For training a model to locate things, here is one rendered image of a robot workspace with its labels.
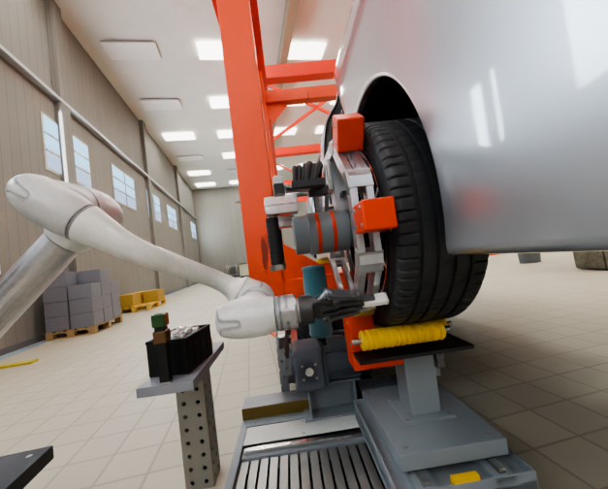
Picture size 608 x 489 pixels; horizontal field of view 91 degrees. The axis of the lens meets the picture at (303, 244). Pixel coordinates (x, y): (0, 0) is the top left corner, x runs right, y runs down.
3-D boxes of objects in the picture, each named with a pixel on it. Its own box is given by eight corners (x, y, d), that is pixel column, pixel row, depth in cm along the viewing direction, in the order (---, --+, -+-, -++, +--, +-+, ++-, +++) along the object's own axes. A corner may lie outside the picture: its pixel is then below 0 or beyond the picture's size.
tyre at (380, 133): (484, 71, 68) (385, 146, 133) (382, 81, 66) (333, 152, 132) (504, 352, 72) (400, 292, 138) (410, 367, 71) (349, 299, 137)
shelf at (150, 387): (194, 390, 90) (193, 379, 90) (136, 399, 89) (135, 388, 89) (224, 347, 133) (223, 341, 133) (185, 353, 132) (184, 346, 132)
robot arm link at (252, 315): (272, 298, 72) (274, 286, 85) (208, 307, 71) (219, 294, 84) (278, 342, 73) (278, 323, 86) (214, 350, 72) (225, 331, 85)
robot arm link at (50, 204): (84, 195, 68) (114, 204, 81) (9, 152, 66) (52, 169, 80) (51, 244, 67) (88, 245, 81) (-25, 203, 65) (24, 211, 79)
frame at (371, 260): (394, 327, 73) (364, 111, 75) (368, 331, 73) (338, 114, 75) (349, 298, 127) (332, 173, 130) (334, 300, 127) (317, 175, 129)
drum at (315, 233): (363, 247, 94) (357, 204, 95) (296, 256, 93) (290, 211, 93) (353, 249, 108) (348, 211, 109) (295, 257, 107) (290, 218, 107)
